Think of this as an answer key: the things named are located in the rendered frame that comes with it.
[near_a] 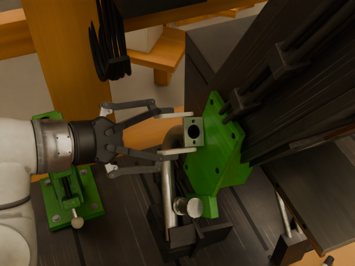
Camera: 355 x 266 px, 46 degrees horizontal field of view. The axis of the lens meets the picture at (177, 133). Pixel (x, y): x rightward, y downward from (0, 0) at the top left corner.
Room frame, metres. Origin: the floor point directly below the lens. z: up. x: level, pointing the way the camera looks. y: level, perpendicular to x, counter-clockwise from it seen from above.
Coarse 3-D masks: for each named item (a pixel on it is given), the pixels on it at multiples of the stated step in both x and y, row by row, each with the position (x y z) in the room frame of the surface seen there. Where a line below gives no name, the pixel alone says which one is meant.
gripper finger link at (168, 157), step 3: (165, 156) 0.48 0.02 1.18; (168, 156) 0.48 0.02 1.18; (171, 156) 0.48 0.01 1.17; (174, 156) 0.49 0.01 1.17; (177, 156) 0.49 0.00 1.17; (165, 159) 0.48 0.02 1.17; (168, 159) 0.48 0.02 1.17; (171, 159) 0.48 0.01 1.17; (174, 159) 0.48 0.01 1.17; (153, 162) 0.47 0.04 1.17; (156, 162) 0.47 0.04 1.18; (159, 162) 0.47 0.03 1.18; (162, 162) 0.47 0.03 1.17; (153, 165) 0.47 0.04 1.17; (156, 165) 0.46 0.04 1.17; (159, 165) 0.46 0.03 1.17
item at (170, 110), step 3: (153, 105) 0.54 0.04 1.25; (150, 108) 0.54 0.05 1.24; (153, 108) 0.54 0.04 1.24; (162, 108) 0.55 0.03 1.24; (165, 108) 0.55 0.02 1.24; (168, 108) 0.55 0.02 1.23; (171, 108) 0.55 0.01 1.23; (162, 111) 0.54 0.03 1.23; (165, 111) 0.54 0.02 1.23; (168, 111) 0.54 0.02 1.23; (171, 111) 0.55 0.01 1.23
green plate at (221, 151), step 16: (208, 112) 0.54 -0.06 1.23; (208, 128) 0.52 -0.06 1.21; (224, 128) 0.49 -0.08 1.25; (240, 128) 0.46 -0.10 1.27; (208, 144) 0.50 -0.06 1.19; (224, 144) 0.47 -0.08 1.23; (240, 144) 0.45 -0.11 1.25; (192, 160) 0.52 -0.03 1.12; (208, 160) 0.48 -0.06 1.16; (224, 160) 0.45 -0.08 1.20; (192, 176) 0.50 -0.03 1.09; (208, 176) 0.46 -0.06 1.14; (224, 176) 0.44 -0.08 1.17; (240, 176) 0.47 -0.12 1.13; (208, 192) 0.44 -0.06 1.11
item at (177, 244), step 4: (164, 240) 0.43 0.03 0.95; (184, 240) 0.42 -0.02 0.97; (188, 240) 0.42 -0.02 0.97; (192, 240) 0.42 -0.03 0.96; (164, 244) 0.42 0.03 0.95; (168, 244) 0.41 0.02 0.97; (172, 244) 0.41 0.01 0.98; (176, 244) 0.41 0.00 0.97; (180, 244) 0.41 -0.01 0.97; (184, 244) 0.41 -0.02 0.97; (188, 244) 0.41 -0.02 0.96; (172, 248) 0.40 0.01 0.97
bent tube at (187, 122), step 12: (168, 132) 0.57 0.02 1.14; (180, 132) 0.53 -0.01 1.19; (192, 132) 0.54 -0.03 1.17; (168, 144) 0.56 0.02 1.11; (192, 144) 0.50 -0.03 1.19; (168, 168) 0.54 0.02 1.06; (168, 180) 0.52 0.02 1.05; (168, 192) 0.50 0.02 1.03; (168, 204) 0.48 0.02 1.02; (168, 216) 0.46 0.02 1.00; (168, 228) 0.44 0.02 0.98; (168, 240) 0.42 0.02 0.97
